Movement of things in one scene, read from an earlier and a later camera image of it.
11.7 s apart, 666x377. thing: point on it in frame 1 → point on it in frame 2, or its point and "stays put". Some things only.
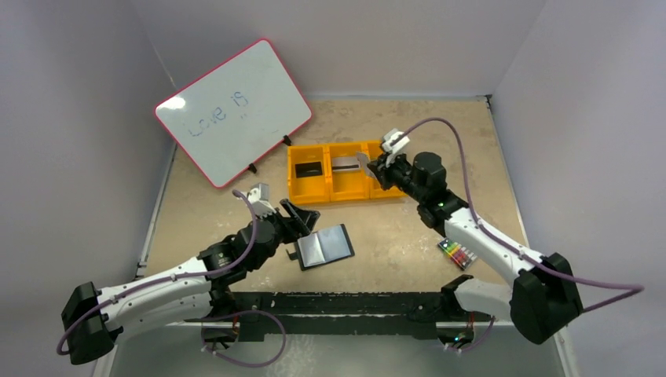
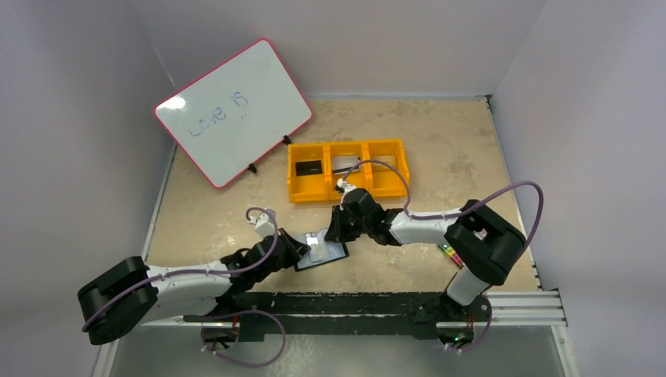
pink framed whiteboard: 233,113 stays put
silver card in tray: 347,163 stays put
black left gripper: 302,219 → 296,249
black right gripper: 385,171 → 340,222
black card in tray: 308,170 stays put
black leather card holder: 323,247 stays put
